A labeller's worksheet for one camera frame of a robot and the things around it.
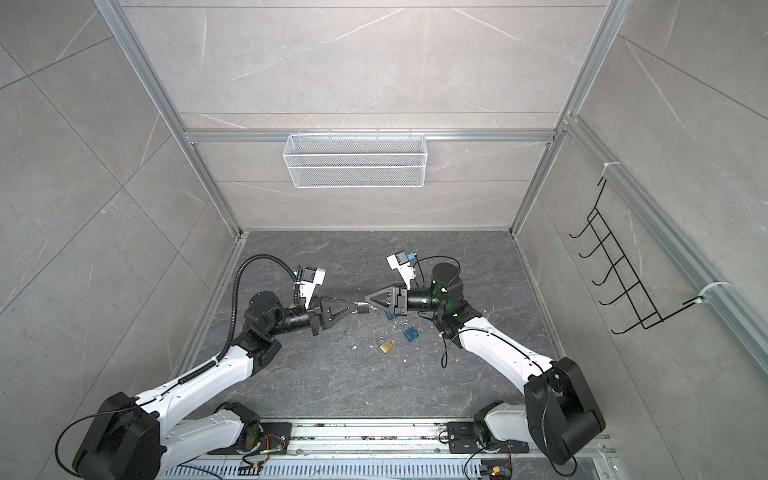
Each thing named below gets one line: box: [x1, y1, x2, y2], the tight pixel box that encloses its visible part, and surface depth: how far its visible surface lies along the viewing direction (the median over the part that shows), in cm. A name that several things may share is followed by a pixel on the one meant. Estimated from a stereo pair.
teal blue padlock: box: [401, 322, 420, 342], surface depth 94 cm
